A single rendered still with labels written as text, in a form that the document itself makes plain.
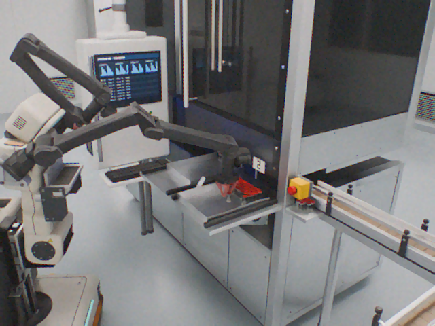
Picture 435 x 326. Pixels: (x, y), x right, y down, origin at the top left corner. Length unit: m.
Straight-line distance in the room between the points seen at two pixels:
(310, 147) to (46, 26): 5.57
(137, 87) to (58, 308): 1.28
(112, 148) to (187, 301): 1.07
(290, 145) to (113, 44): 1.14
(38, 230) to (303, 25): 1.38
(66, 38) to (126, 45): 4.62
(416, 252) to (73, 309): 1.63
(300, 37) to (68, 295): 1.74
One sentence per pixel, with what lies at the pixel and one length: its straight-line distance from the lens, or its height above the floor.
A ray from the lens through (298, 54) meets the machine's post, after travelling 1.58.
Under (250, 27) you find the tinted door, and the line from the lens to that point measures 1.81.
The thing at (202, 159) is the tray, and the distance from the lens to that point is 2.23.
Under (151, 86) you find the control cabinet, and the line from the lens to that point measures 2.35.
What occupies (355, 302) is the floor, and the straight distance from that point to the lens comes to 2.71.
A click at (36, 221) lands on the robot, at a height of 0.88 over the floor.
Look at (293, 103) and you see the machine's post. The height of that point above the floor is 1.36.
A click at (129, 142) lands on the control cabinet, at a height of 0.94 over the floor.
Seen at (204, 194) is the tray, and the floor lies 0.88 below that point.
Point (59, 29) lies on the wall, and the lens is 6.82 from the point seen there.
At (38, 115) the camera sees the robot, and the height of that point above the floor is 1.34.
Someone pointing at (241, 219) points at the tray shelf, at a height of 0.88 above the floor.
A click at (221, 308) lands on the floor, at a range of 2.51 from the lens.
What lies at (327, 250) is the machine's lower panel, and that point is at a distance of 2.24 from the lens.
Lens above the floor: 1.74
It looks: 22 degrees down
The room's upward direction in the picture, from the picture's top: 1 degrees clockwise
